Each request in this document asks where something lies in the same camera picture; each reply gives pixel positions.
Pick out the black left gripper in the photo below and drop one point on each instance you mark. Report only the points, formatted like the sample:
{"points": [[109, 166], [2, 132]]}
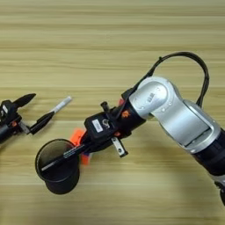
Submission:
{"points": [[11, 130]]}

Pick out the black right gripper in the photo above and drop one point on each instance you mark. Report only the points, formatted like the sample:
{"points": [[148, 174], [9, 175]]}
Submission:
{"points": [[129, 118]]}

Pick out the multicolour puzzle cube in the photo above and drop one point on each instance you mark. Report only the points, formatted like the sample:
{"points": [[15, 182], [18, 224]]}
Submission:
{"points": [[76, 136]]}

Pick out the black marker pen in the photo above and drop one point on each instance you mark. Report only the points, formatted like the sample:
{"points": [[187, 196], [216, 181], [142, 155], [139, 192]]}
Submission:
{"points": [[64, 156]]}

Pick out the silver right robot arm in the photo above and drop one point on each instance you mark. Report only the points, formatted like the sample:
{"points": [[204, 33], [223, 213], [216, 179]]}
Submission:
{"points": [[175, 114]]}

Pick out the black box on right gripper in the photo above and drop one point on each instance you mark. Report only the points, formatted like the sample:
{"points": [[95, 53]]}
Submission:
{"points": [[99, 127]]}

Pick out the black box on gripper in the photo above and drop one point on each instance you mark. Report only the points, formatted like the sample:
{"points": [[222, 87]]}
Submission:
{"points": [[99, 127], [8, 111]]}

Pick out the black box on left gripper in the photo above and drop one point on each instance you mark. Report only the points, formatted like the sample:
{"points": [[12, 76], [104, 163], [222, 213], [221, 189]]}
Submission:
{"points": [[8, 111]]}

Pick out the white marker with black cap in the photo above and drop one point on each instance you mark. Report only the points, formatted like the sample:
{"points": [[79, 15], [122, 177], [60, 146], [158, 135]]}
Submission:
{"points": [[63, 104]]}

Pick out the black mesh pen cup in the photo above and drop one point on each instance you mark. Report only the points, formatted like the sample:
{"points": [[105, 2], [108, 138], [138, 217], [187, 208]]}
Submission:
{"points": [[63, 183]]}

